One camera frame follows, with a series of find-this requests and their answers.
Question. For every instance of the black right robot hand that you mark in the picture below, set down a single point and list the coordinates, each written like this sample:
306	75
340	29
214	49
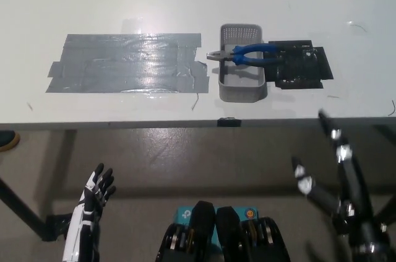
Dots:
359	212

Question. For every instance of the black diagonal table leg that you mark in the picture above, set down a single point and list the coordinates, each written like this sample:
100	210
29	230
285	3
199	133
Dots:
21	204

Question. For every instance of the black robot torso blocks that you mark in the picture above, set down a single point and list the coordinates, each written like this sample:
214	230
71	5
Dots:
204	237

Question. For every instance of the round brown black disc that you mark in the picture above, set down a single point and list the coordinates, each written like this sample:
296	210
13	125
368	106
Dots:
7	141

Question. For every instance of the grey duct tape patch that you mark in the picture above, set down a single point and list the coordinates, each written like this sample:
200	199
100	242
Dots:
123	63

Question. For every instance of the grey perforated plastic basket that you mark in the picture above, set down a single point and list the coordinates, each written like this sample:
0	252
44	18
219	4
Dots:
241	88

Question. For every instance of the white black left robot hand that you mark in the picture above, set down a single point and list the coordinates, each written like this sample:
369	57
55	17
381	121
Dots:
77	231

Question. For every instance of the teal cardboard box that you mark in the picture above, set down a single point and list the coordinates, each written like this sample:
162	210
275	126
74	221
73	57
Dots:
184	214

